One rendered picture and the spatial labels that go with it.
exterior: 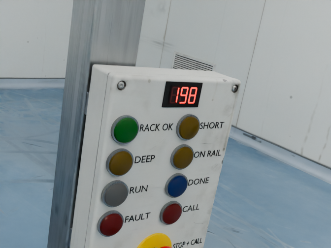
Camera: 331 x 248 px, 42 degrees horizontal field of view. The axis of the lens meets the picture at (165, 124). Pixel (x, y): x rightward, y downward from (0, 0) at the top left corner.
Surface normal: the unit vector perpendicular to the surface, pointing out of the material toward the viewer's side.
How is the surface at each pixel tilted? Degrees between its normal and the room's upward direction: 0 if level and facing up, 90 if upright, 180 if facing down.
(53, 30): 90
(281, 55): 90
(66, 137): 90
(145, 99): 90
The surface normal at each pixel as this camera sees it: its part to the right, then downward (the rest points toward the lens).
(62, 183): -0.82, 0.03
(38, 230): 0.17, -0.94
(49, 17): 0.65, 0.32
